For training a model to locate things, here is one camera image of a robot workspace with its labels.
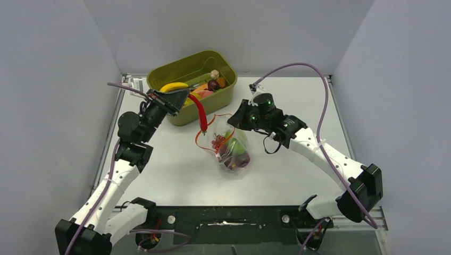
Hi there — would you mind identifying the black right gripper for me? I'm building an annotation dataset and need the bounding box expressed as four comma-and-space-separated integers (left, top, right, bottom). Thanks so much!
228, 100, 270, 131

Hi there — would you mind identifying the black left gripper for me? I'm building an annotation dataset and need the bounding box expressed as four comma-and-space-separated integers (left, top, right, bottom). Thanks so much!
140, 89, 190, 143

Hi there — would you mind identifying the clear zip top bag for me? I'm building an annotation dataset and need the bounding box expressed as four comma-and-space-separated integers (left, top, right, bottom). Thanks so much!
195, 114, 250, 175

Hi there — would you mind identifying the red chili pepper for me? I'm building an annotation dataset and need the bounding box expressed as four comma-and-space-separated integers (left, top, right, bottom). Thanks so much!
188, 93, 208, 134

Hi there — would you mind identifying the red grape bunch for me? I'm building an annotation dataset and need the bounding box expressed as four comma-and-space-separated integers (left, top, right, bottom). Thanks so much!
211, 134, 226, 151

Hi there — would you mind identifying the green cabbage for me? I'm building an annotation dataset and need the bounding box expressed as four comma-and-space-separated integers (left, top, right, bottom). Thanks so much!
225, 129, 247, 156

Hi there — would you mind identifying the purple red onion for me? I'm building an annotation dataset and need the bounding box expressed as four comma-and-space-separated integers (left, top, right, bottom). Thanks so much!
235, 152, 250, 168

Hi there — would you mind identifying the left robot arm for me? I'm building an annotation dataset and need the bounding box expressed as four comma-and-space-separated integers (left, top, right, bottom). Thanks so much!
55, 89, 189, 254

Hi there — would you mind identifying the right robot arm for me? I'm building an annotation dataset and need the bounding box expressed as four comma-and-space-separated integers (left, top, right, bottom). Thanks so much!
227, 93, 383, 228

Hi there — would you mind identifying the green yellow mango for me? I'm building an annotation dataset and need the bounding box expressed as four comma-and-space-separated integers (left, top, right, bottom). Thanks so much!
183, 93, 201, 107

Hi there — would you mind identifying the yellow banana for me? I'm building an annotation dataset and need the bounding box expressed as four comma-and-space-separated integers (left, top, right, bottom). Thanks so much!
160, 82, 189, 93

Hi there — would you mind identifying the pink peach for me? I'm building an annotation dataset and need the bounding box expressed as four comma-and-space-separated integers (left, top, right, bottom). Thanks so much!
196, 90, 214, 98

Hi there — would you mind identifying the orange carrot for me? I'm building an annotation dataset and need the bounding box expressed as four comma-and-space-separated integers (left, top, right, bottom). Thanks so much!
193, 83, 208, 93

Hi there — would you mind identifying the green plastic bin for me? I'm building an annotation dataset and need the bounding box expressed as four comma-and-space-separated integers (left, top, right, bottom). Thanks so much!
147, 50, 238, 115

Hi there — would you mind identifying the dark plum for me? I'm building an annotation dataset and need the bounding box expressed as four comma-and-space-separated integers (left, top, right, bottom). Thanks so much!
207, 80, 221, 92

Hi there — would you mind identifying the small orange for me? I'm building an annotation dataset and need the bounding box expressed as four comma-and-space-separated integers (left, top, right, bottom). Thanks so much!
216, 77, 228, 89

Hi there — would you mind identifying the white garlic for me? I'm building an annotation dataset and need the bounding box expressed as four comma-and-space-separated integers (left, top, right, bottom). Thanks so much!
210, 70, 220, 80

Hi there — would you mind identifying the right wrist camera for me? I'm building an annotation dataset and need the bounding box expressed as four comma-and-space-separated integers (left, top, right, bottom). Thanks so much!
248, 83, 267, 106

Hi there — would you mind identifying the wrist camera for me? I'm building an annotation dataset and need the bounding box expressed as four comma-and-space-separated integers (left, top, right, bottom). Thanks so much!
248, 83, 267, 106
129, 78, 144, 92

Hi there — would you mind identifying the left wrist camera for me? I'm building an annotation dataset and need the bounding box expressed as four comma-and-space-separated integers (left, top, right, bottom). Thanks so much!
129, 78, 144, 92

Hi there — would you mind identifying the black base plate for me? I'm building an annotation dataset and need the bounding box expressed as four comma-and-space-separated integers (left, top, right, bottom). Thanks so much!
138, 206, 333, 250

